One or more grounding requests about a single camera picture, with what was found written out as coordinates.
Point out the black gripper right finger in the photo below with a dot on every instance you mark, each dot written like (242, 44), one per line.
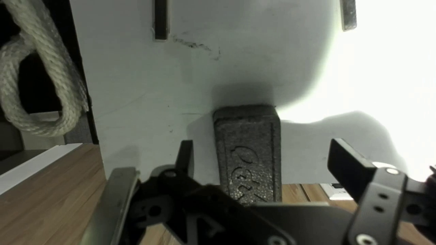
(389, 205)

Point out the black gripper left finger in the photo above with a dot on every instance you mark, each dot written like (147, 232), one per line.
(181, 205)

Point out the black foam eraser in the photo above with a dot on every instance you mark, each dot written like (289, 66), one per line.
(246, 151)

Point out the white slotted platform board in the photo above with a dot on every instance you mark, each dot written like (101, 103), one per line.
(136, 91)

